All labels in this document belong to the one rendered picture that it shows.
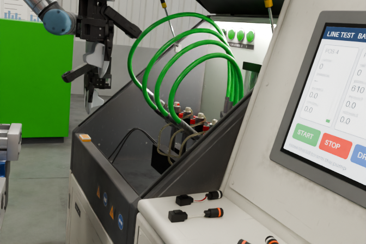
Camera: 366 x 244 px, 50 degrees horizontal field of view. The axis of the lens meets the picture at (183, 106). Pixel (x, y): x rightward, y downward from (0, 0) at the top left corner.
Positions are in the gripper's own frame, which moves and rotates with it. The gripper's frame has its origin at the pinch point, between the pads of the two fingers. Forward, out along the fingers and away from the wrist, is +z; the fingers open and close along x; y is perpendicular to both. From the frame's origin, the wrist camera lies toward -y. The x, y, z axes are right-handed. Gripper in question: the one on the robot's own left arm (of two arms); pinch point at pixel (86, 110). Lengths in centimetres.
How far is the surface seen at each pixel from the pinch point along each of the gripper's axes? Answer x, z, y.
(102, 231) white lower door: -33.7, 28.5, -1.4
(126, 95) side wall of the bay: 9.5, -4.3, 17.5
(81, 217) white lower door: -10.3, 35.7, -1.9
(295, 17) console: -63, -37, 33
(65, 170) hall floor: 215, 105, 34
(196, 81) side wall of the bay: 10, -11, 48
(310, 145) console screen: -80, -11, 26
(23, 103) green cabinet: 296, 60, 3
